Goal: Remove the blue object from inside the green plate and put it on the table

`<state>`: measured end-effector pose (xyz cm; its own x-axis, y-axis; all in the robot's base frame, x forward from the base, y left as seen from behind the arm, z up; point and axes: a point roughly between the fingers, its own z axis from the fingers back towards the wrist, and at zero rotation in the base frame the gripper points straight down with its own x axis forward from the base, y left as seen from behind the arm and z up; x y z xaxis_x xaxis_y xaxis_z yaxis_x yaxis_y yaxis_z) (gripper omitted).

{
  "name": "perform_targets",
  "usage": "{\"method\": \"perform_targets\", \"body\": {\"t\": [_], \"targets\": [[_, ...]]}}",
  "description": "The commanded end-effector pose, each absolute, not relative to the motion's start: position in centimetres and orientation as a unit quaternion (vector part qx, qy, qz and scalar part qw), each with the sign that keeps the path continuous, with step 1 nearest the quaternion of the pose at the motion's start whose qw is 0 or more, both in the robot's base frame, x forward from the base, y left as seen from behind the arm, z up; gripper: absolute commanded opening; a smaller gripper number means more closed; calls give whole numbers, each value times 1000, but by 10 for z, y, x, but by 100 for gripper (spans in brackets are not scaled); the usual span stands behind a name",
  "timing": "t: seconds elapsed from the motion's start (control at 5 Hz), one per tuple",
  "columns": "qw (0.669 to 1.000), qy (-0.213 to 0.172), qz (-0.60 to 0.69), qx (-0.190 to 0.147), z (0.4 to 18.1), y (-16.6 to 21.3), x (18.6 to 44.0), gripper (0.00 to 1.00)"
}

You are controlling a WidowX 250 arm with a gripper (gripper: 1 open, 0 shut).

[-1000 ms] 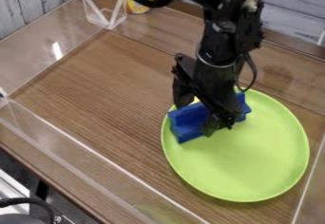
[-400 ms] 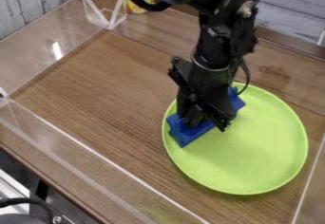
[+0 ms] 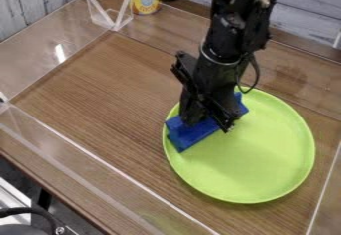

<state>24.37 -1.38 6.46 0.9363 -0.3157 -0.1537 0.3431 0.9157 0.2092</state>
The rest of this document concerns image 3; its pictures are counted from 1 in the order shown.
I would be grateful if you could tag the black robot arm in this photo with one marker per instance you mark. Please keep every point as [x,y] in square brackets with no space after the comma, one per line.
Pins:
[238,32]

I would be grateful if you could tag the green round plate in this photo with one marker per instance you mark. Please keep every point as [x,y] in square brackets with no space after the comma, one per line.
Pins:
[258,162]

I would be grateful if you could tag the clear acrylic enclosure wall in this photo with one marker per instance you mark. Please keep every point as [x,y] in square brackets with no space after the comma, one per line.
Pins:
[88,90]

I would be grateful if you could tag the blue T-shaped block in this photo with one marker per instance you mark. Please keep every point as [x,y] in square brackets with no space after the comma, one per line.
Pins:
[179,136]

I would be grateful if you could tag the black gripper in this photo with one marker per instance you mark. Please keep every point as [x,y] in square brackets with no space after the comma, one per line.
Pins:
[207,89]

